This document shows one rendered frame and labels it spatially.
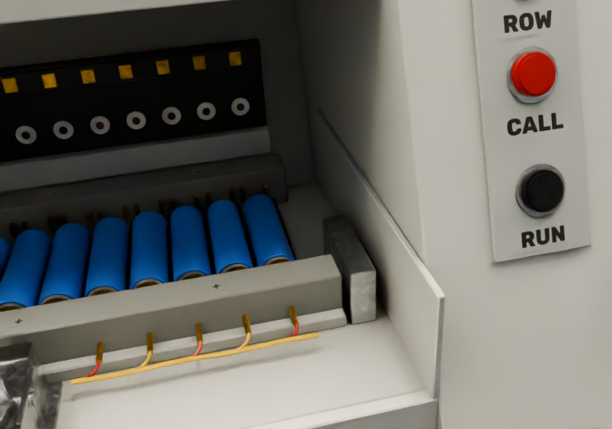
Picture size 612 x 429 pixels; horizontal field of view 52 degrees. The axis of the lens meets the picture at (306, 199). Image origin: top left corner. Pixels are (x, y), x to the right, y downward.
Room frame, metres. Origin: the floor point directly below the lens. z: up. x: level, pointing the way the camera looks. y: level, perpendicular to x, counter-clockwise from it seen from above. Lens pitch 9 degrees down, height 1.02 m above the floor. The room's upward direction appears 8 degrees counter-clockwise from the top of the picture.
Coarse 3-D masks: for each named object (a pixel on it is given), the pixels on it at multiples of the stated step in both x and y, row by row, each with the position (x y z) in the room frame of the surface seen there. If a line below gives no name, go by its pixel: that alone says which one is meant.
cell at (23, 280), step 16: (16, 240) 0.32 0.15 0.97; (32, 240) 0.32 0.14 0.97; (48, 240) 0.33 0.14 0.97; (16, 256) 0.30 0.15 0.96; (32, 256) 0.31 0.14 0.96; (48, 256) 0.32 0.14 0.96; (16, 272) 0.29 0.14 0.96; (32, 272) 0.29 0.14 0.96; (0, 288) 0.28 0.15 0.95; (16, 288) 0.28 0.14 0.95; (32, 288) 0.28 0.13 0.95; (0, 304) 0.27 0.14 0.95; (16, 304) 0.27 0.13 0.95; (32, 304) 0.28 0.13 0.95
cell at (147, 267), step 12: (144, 216) 0.33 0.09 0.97; (156, 216) 0.33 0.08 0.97; (132, 228) 0.33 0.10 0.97; (144, 228) 0.32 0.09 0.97; (156, 228) 0.32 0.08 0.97; (132, 240) 0.32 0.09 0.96; (144, 240) 0.31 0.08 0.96; (156, 240) 0.31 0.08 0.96; (132, 252) 0.31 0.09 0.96; (144, 252) 0.30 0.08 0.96; (156, 252) 0.30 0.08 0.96; (132, 264) 0.30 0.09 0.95; (144, 264) 0.29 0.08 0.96; (156, 264) 0.29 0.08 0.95; (132, 276) 0.29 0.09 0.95; (144, 276) 0.28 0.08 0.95; (156, 276) 0.28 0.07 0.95; (132, 288) 0.28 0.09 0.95
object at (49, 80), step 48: (192, 48) 0.36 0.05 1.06; (240, 48) 0.37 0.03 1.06; (0, 96) 0.35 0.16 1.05; (48, 96) 0.36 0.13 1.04; (96, 96) 0.36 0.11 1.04; (144, 96) 0.37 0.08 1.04; (192, 96) 0.37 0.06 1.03; (240, 96) 0.38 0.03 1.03; (0, 144) 0.36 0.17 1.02; (48, 144) 0.36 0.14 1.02; (96, 144) 0.37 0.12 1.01
